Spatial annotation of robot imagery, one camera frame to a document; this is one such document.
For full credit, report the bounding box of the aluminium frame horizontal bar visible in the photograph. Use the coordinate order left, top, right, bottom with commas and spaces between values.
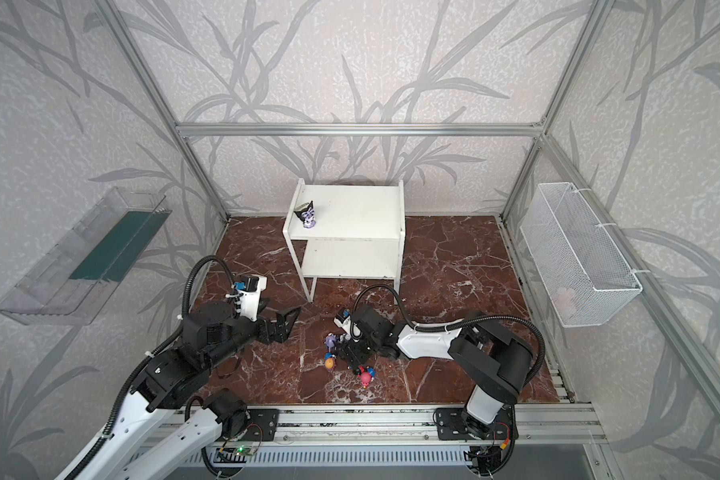
173, 123, 542, 137

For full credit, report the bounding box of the black purple figure toy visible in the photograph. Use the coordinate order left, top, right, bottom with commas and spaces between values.
324, 333, 344, 355
294, 201, 316, 229

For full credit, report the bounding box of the pink red blue toy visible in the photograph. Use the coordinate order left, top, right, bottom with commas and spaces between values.
358, 366, 376, 389

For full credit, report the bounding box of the white wire mesh basket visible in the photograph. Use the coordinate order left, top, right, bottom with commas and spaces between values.
520, 182, 643, 328

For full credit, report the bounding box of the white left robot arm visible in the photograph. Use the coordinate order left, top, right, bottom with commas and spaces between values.
59, 255, 301, 479

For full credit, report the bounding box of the white two-tier shelf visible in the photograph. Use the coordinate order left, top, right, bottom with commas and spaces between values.
282, 179, 406, 302

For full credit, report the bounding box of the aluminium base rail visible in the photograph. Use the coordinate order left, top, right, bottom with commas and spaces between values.
173, 403, 607, 448

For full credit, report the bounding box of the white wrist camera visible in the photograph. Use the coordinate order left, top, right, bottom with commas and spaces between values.
334, 308, 362, 341
228, 275, 267, 322

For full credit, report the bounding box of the pink toy in basket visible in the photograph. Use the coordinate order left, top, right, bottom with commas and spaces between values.
553, 287, 577, 318

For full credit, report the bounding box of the clear plastic wall bin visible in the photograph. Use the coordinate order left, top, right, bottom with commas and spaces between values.
0, 187, 172, 326

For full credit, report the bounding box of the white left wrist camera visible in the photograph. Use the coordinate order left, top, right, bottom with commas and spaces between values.
228, 275, 267, 322

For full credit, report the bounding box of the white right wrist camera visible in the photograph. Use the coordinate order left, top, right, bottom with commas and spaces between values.
334, 308, 362, 341

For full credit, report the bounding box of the orange blue round toy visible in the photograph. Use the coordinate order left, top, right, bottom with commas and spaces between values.
324, 355, 336, 370

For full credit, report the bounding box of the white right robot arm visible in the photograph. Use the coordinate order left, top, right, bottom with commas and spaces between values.
325, 284, 546, 450

